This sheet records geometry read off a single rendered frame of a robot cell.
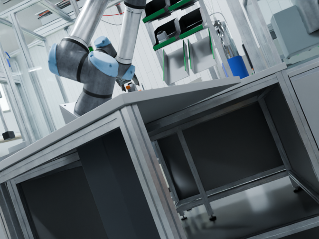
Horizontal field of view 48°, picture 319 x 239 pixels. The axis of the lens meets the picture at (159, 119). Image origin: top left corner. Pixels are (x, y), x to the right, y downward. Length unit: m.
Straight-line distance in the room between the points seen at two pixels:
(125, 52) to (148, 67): 5.12
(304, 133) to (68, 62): 1.04
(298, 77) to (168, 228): 1.70
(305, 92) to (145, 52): 4.73
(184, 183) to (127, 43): 2.10
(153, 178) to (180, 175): 2.56
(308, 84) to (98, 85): 1.48
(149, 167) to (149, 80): 5.88
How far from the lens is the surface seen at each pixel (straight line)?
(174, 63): 1.99
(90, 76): 1.35
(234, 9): 3.13
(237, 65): 2.68
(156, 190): 0.94
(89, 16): 1.49
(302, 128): 1.71
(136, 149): 0.94
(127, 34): 1.64
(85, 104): 1.39
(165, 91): 1.06
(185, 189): 3.51
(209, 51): 1.94
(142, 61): 6.88
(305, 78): 2.45
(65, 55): 1.39
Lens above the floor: 0.69
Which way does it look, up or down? 5 degrees up
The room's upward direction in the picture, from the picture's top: 21 degrees counter-clockwise
